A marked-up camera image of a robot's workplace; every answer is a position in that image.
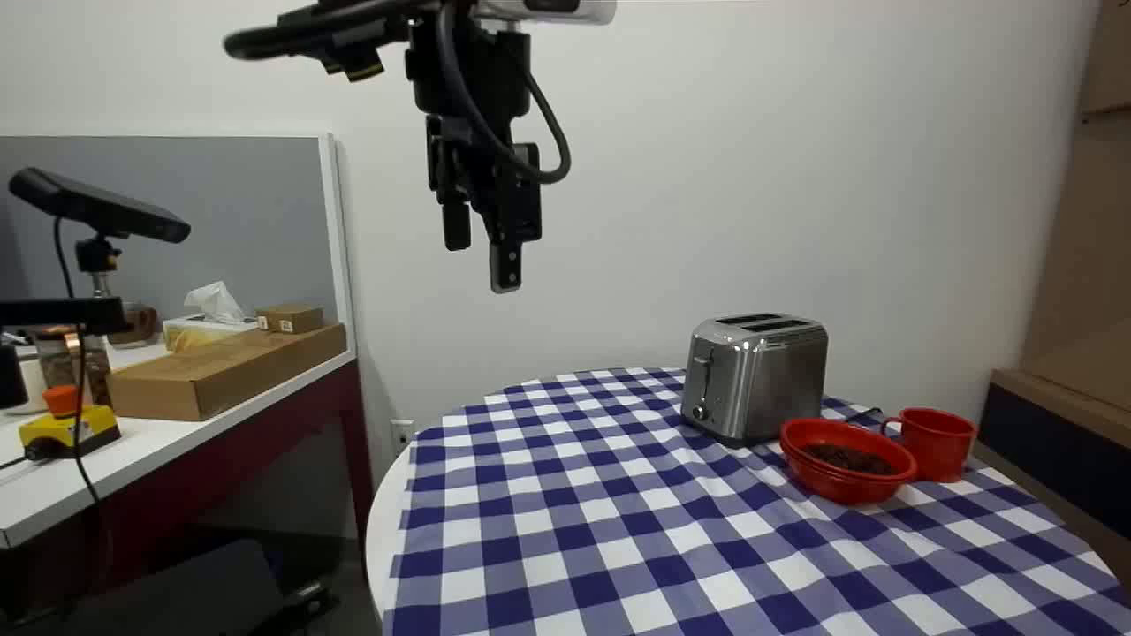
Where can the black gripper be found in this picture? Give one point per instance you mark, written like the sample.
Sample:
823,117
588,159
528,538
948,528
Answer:
472,107

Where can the toaster lever knob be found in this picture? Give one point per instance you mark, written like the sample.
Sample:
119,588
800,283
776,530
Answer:
703,363

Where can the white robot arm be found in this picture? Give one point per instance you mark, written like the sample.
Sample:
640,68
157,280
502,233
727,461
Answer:
551,9

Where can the silver two-slot toaster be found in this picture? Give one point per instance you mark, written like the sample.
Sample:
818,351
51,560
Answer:
762,376

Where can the small cardboard box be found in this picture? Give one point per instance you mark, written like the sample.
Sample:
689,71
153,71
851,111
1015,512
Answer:
290,320

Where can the grey partition panel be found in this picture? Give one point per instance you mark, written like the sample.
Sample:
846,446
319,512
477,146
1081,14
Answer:
236,225

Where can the tissue box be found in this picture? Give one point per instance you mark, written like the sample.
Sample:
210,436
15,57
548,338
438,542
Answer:
214,315

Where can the flat cardboard box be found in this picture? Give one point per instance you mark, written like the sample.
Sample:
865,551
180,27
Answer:
214,372

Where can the round white table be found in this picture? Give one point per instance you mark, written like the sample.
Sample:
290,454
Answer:
378,530

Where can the blue white checkered tablecloth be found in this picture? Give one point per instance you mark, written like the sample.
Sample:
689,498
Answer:
614,530

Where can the white top red desk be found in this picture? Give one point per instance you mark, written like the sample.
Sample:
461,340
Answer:
214,482

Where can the brown patterned container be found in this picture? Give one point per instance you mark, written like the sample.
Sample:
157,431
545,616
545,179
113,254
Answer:
72,359

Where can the coffee beans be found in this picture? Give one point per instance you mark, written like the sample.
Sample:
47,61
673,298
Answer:
851,456

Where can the red bowl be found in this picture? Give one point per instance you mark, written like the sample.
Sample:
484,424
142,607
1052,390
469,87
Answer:
841,482

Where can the orange cap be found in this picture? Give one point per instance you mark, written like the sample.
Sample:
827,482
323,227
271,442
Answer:
60,401

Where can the yellow black tool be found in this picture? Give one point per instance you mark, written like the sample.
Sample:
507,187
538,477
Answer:
68,431

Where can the red cup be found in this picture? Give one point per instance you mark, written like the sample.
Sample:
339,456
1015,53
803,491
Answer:
937,446

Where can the wooden cabinet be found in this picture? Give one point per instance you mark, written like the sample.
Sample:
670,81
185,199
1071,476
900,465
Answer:
1079,269

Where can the white wall outlet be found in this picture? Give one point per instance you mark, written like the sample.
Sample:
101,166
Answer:
405,431

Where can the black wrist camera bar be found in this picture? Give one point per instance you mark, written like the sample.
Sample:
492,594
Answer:
310,32

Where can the black stereo camera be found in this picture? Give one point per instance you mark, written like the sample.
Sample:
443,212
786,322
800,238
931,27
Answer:
93,205

